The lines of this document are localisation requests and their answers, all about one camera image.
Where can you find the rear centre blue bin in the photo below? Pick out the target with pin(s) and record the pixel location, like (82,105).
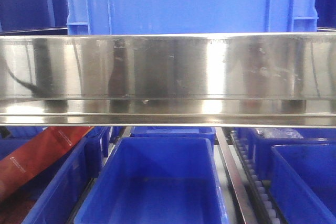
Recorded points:
(173,132)

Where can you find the blue bin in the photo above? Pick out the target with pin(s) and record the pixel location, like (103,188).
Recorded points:
(258,141)
(173,132)
(303,182)
(156,180)
(51,196)

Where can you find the rear right blue bin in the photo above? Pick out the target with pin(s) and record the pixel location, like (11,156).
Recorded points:
(258,141)

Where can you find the stainless steel shelf beam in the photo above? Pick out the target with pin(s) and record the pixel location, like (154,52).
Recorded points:
(235,79)

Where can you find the large blue crate upper shelf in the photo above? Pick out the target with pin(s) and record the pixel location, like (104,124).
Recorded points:
(130,17)

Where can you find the left blue bin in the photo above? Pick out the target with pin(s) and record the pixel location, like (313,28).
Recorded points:
(51,196)

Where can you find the red foil pouch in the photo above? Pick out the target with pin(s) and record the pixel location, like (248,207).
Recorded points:
(32,158)

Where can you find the roller track rail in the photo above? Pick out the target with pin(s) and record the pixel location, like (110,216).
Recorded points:
(264,206)

